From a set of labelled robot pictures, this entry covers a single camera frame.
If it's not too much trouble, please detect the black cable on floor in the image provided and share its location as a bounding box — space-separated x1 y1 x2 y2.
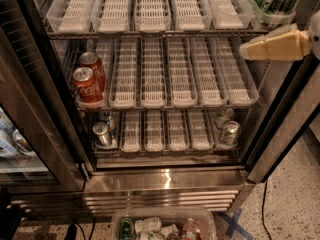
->
260 179 273 240

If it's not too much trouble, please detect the top shelf tray far left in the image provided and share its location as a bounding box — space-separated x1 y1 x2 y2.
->
46 0 94 33

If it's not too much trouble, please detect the fridge door right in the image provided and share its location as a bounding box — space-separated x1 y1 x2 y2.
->
248 55 320 183

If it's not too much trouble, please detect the red cola can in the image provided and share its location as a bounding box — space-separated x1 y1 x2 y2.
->
79 52 106 91
72 67 103 103

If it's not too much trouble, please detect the green bottle in bin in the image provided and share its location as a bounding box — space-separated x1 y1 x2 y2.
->
119 217 135 240

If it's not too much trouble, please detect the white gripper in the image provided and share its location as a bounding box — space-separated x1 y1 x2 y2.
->
239 10 320 61

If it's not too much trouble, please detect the clear plastic bin on floor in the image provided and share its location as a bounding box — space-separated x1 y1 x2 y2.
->
111 206 217 240

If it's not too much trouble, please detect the silver green can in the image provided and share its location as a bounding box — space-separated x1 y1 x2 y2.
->
214 108 235 130
219 121 241 146

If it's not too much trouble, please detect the white carton in bin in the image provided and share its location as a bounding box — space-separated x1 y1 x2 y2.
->
135 217 162 233

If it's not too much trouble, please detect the blue tape cross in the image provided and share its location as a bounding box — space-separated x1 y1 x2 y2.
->
218 208 254 240

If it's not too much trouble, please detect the middle shelf tray far right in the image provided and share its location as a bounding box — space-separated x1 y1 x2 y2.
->
209 37 259 106

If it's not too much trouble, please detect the rear red cola can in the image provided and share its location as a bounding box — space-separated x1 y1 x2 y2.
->
79 52 106 91

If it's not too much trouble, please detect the silver blue can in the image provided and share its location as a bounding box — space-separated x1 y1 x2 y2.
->
98 112 117 138
93 121 111 146

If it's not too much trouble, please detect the red bottle in bin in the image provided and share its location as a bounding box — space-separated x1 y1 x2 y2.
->
182 218 201 240

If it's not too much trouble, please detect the front red cola can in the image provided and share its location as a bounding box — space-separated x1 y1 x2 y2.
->
72 67 103 103

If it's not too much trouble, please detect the front silver green can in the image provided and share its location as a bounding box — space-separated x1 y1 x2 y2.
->
219 121 241 146

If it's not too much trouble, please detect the rear silver green can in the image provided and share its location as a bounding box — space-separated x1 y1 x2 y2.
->
214 108 235 130

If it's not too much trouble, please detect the rear silver blue can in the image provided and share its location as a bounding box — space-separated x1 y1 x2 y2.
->
98 112 117 138

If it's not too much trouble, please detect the front silver blue can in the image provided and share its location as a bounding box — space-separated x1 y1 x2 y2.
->
93 121 111 146

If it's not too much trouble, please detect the middle shelf tray with colas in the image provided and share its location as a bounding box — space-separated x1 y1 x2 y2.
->
75 40 113 109

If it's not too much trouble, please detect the glass fridge door left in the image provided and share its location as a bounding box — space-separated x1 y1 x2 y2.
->
0 0 85 193

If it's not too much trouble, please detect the stainless steel fridge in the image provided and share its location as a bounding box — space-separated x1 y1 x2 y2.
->
23 0 298 219

